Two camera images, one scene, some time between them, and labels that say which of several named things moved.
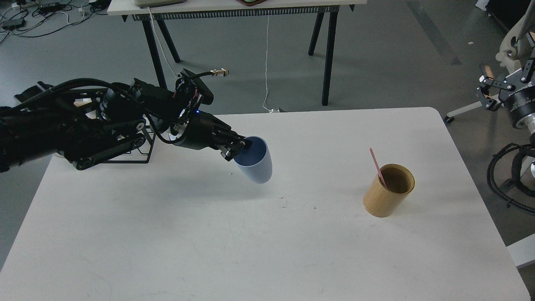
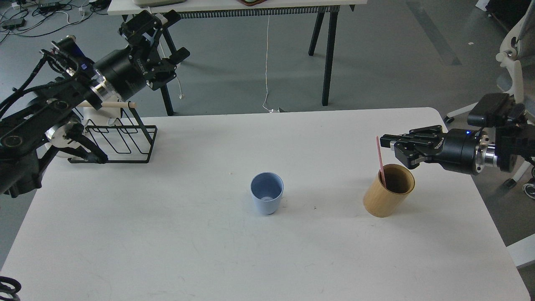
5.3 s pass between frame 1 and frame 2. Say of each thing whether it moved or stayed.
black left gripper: moved
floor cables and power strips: stayed
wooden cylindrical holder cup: stayed
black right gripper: moved
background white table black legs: stayed
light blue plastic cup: moved
